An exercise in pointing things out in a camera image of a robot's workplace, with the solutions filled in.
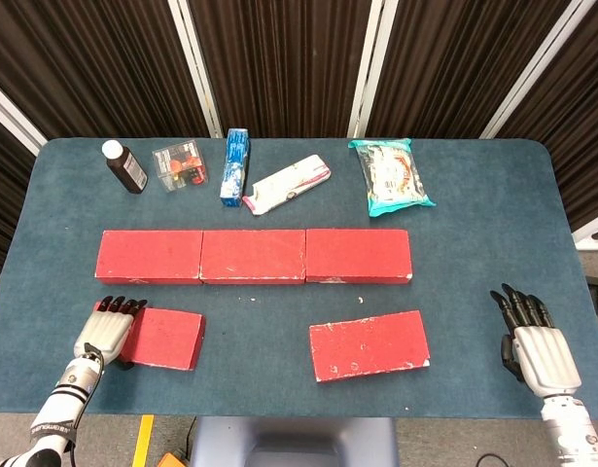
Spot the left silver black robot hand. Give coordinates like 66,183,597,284
73,295,149,371

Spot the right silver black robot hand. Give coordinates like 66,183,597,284
490,283,582,399

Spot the red brick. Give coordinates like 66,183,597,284
94,301,206,373
94,230,204,286
308,309,432,383
199,229,308,286
303,228,414,285

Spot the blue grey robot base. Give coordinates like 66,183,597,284
190,416,400,467

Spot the yellow floor tape strip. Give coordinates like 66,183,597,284
131,414,156,467

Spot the orange floor object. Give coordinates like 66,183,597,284
155,450,193,467

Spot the brown bottle white cap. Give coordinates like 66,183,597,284
101,139,149,196

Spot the dark brown pleated curtain panel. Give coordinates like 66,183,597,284
0,0,213,142
365,0,572,140
188,0,377,140
495,0,598,234
0,110,37,281

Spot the clear plastic toy box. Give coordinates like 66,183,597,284
152,139,210,194

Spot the blue toothpaste box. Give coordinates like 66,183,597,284
219,127,252,209

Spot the white pink carton box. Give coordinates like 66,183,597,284
242,154,333,217

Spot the teal snack packet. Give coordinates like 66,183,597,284
347,137,437,218

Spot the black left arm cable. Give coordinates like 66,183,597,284
67,342,106,467

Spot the black floor cable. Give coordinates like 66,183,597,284
475,451,512,467
183,417,198,462

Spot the white partition frame post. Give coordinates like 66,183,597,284
348,0,400,139
166,0,225,139
0,77,48,157
478,0,584,140
573,208,598,244

